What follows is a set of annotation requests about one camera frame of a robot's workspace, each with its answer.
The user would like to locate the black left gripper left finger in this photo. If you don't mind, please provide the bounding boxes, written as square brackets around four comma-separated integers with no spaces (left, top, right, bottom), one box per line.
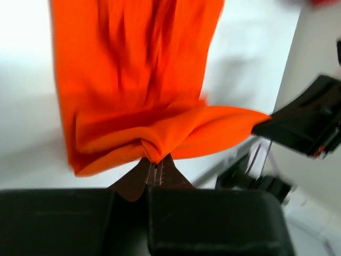
[1,159,156,255]

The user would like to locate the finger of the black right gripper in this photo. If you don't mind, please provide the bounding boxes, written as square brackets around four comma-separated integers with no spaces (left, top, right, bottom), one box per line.
[251,75,340,158]

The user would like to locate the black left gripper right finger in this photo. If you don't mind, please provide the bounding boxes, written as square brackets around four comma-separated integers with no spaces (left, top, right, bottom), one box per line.
[147,156,295,255]

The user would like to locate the orange t shirt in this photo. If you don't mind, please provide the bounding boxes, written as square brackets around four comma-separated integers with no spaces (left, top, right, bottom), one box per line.
[51,1,270,177]

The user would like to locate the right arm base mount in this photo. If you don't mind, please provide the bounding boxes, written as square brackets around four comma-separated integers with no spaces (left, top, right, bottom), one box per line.
[215,153,292,204]

